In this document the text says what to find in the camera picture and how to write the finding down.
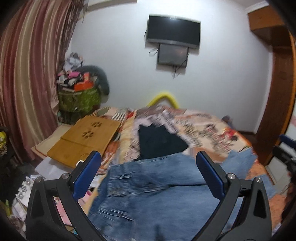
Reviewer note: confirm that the newspaper print bed sheet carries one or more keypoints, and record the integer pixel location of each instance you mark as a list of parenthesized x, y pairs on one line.
[(202, 132)]

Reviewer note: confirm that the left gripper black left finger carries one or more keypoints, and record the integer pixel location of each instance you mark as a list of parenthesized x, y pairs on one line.
[(43, 221)]

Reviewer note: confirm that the wall mounted black television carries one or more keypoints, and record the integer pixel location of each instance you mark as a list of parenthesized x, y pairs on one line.
[(174, 31)]

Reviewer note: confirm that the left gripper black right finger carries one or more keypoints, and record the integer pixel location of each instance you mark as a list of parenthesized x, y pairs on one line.
[(253, 221)]

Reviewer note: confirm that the green fabric storage basket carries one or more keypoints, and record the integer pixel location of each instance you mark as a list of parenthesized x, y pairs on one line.
[(81, 101)]

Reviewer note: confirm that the wooden wardrobe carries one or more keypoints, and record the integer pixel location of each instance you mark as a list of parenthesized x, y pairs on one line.
[(268, 26)]

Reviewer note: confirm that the orange box in basket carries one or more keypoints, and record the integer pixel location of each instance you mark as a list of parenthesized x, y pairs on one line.
[(81, 86)]

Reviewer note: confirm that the blue denim jeans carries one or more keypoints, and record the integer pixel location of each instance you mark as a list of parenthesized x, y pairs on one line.
[(164, 198)]

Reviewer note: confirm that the black folded garment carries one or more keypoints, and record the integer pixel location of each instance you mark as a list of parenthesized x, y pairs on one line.
[(157, 141)]

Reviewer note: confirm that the grey stuffed pillow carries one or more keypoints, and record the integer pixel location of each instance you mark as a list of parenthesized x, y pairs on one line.
[(101, 80)]

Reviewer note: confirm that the small black wall monitor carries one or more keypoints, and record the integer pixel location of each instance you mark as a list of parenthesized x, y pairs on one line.
[(173, 55)]

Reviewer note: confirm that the striped red beige curtain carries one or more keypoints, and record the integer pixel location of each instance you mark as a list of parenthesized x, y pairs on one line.
[(35, 36)]

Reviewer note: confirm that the yellow curved headboard tube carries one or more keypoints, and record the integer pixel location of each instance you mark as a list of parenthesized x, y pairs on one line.
[(167, 96)]

